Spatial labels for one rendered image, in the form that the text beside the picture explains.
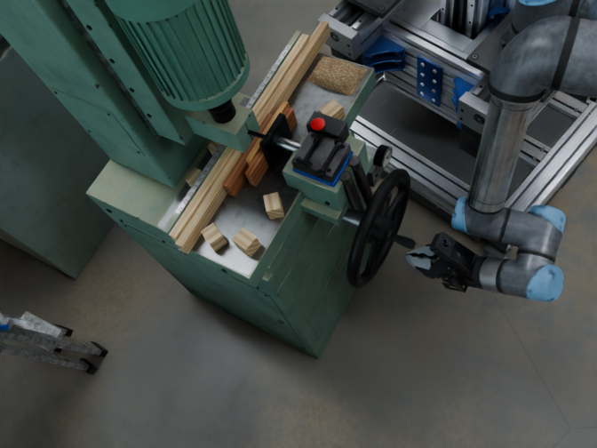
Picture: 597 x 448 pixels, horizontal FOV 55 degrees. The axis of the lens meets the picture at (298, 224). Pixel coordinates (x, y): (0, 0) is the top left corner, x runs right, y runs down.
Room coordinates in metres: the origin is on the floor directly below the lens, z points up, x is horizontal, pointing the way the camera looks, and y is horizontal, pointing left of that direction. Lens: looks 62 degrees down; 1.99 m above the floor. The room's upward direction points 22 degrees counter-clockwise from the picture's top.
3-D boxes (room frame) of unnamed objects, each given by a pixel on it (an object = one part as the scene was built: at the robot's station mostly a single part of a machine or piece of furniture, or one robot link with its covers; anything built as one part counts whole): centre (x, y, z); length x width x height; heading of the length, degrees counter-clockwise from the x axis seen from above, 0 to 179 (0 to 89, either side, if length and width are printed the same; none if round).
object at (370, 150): (0.85, -0.24, 0.58); 0.12 x 0.08 x 0.08; 41
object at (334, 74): (0.92, -0.22, 0.91); 0.12 x 0.09 x 0.03; 41
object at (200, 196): (0.84, 0.03, 0.92); 0.60 x 0.02 x 0.05; 131
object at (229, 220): (0.74, -0.05, 0.87); 0.61 x 0.30 x 0.06; 131
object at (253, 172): (0.78, -0.01, 0.92); 0.19 x 0.02 x 0.05; 131
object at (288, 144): (0.75, -0.05, 0.95); 0.09 x 0.07 x 0.09; 131
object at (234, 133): (0.81, 0.07, 1.03); 0.14 x 0.07 x 0.09; 41
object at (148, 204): (0.88, 0.14, 0.76); 0.57 x 0.45 x 0.09; 41
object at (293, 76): (0.84, 0.00, 0.92); 0.67 x 0.02 x 0.04; 131
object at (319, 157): (0.68, -0.11, 0.99); 0.13 x 0.11 x 0.06; 131
